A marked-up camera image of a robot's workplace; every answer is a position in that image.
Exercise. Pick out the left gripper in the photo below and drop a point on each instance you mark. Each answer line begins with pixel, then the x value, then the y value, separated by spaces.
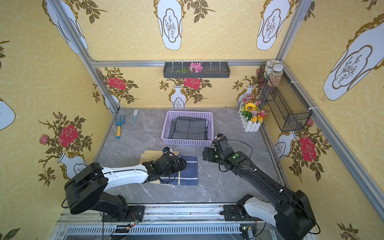
pixel 176 163

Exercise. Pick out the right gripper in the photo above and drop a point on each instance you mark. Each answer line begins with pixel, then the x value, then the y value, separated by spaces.
pixel 210 154

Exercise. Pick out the grey checked pillowcase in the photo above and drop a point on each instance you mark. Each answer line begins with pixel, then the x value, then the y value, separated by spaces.
pixel 189 129

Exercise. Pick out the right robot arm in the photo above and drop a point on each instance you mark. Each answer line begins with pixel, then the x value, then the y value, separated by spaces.
pixel 290 212

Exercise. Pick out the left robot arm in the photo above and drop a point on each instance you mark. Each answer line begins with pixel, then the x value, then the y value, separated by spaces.
pixel 87 189

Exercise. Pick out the tan folded pillowcase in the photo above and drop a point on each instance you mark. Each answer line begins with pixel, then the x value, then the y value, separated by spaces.
pixel 149 156

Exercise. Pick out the navy plaid folded pillowcase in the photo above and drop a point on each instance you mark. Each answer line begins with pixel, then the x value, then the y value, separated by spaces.
pixel 186 177

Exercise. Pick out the lilac plastic basket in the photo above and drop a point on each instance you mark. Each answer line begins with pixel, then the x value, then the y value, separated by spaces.
pixel 168 124

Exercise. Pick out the flower box white fence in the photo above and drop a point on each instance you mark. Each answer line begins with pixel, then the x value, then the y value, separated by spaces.
pixel 251 115

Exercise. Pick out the blue yellow garden fork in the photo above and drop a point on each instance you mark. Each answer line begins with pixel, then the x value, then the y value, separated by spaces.
pixel 119 121

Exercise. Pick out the light blue small brush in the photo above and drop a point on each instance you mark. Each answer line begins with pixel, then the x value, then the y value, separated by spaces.
pixel 135 115

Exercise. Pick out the pink artificial flower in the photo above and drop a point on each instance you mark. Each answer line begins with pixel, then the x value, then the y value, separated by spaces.
pixel 196 67

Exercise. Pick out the glass jar front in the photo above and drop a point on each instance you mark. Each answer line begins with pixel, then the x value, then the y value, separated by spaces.
pixel 275 75

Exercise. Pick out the glass jar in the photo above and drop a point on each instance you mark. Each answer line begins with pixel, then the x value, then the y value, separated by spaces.
pixel 275 75
pixel 269 66

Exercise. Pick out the glass jar back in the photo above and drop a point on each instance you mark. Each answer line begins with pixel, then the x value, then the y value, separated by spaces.
pixel 269 66

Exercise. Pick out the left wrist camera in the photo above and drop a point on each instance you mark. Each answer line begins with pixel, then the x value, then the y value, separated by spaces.
pixel 166 150

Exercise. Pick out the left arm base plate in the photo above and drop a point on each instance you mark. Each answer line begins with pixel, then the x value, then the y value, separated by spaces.
pixel 126 214

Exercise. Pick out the aluminium rail frame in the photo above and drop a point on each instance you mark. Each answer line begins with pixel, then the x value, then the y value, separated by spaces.
pixel 163 219

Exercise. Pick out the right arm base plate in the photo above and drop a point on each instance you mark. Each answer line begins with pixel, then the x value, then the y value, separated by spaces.
pixel 236 213

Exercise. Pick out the black wire mesh shelf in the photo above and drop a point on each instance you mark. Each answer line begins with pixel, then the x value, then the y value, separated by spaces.
pixel 287 105

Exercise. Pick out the grey wall tray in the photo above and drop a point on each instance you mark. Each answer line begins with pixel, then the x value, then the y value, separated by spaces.
pixel 212 69

